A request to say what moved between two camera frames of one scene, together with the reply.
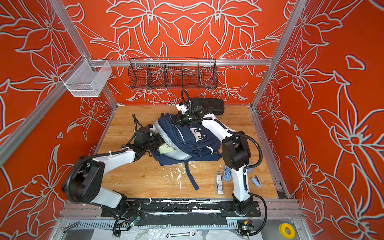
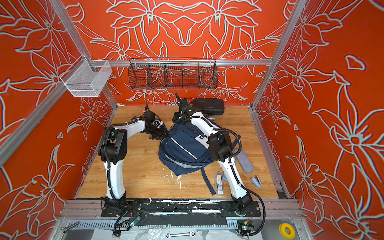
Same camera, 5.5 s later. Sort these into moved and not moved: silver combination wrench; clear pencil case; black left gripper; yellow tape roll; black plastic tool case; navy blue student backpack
Moved: navy blue student backpack; black left gripper
Not moved: black plastic tool case; clear pencil case; yellow tape roll; silver combination wrench
